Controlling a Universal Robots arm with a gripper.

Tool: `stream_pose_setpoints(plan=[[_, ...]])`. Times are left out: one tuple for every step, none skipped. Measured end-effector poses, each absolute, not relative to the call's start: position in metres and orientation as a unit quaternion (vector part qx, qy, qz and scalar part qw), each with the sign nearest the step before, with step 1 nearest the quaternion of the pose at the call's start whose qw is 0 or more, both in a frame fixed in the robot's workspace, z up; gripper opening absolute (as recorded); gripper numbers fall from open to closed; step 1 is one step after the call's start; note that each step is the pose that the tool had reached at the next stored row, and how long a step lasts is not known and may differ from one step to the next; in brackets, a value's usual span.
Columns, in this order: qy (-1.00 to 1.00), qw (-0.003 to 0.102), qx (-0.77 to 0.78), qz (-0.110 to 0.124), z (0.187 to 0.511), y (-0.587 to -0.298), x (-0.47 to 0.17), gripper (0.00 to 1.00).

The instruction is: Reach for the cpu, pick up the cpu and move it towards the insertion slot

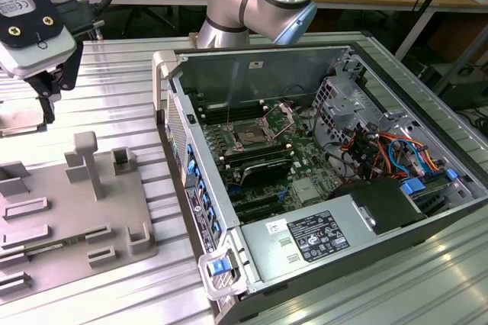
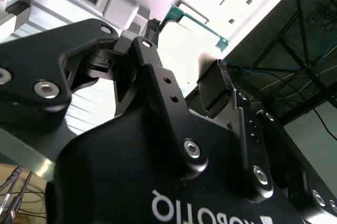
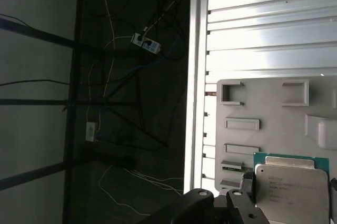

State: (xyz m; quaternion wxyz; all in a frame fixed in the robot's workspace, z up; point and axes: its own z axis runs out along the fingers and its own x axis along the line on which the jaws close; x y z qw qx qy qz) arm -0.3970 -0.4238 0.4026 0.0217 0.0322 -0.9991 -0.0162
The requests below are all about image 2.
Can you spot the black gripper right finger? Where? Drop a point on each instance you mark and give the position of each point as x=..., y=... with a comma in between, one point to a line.
x=259, y=155

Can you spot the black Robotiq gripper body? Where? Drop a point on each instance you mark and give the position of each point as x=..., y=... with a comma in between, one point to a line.
x=118, y=168

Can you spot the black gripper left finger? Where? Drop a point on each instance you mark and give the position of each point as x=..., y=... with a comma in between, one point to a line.
x=163, y=90

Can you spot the silver square CPU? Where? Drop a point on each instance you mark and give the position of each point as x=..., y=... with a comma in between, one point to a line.
x=184, y=50

